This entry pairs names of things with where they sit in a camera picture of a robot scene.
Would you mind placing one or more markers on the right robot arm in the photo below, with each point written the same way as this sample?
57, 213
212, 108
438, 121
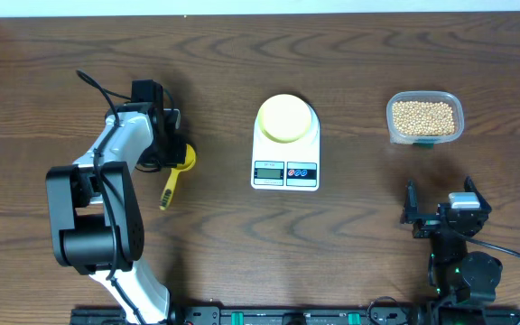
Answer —
465, 281

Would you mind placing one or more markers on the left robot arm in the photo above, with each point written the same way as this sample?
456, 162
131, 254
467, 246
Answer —
95, 218

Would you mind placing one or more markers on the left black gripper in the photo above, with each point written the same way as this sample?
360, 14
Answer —
177, 153

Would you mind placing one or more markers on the yellow plastic bowl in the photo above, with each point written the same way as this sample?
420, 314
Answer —
284, 118

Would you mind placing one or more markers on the clear plastic container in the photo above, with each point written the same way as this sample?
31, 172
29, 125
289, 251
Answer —
425, 96

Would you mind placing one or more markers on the soybeans in container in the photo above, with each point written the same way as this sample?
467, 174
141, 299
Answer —
423, 118

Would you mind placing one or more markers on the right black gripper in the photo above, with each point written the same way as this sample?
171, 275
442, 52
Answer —
411, 212

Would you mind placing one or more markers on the yellow measuring scoop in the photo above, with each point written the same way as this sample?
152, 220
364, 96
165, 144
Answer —
169, 188

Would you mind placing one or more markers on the white digital kitchen scale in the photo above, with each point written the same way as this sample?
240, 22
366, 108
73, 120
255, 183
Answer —
292, 166

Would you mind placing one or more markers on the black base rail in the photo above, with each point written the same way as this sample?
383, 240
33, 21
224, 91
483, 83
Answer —
382, 313

